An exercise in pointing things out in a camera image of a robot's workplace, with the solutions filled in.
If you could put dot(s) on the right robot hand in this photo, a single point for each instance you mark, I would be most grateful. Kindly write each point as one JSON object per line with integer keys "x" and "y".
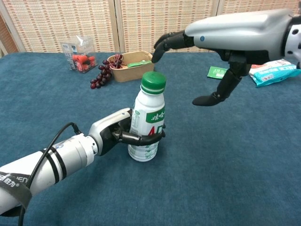
{"x": 235, "y": 33}

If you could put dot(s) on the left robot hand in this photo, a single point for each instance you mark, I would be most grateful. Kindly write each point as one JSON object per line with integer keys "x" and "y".
{"x": 105, "y": 129}

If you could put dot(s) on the white AD milk bottle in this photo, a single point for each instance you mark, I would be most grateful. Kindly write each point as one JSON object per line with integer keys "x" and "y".
{"x": 150, "y": 103}

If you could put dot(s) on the green bottle cap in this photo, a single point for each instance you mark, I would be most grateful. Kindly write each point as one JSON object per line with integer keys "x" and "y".
{"x": 154, "y": 82}

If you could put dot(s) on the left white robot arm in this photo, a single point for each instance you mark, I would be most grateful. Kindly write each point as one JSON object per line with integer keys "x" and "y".
{"x": 70, "y": 153}

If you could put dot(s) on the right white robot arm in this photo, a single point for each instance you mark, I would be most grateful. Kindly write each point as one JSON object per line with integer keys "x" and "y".
{"x": 294, "y": 35}

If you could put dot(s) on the woven bamboo screen panel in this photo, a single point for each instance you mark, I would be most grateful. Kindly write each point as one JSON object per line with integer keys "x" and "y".
{"x": 247, "y": 7}
{"x": 58, "y": 23}
{"x": 141, "y": 23}

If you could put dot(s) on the green sachet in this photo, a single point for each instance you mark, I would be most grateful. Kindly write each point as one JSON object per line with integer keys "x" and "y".
{"x": 136, "y": 64}
{"x": 215, "y": 71}

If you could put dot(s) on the dark purple grape bunch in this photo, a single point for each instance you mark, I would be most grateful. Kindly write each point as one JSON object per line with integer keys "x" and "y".
{"x": 103, "y": 75}

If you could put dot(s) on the teal white snack bag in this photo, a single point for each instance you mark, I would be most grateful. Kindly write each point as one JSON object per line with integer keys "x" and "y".
{"x": 270, "y": 75}

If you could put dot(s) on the brown paper bowl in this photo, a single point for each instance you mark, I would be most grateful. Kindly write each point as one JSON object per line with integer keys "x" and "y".
{"x": 120, "y": 75}

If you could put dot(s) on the red black toy pieces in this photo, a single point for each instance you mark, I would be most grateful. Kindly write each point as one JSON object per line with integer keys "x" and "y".
{"x": 81, "y": 61}

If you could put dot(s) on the clear plastic box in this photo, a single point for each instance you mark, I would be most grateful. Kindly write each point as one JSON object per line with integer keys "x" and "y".
{"x": 70, "y": 47}

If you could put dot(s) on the blue felt table cover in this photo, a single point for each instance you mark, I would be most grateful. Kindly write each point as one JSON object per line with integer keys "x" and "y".
{"x": 211, "y": 153}

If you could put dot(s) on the brown screen panel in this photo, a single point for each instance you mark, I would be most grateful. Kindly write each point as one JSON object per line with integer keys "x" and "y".
{"x": 7, "y": 37}

